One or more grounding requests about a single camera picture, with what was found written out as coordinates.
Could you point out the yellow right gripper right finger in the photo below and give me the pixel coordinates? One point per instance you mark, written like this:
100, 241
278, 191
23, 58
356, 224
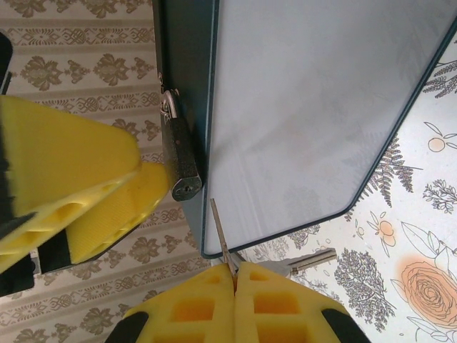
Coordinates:
285, 307

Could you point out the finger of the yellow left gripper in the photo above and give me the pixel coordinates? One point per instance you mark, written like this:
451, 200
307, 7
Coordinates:
132, 203
71, 153

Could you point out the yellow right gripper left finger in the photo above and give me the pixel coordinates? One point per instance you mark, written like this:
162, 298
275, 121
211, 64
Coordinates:
193, 307

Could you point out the silver key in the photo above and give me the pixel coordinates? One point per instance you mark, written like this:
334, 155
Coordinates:
223, 239
310, 262

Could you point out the dark padlock with silver shackle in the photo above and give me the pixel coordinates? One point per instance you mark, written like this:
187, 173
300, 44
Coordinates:
180, 153

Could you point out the starry night tin box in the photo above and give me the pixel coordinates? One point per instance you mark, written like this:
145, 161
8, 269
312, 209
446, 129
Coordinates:
303, 107

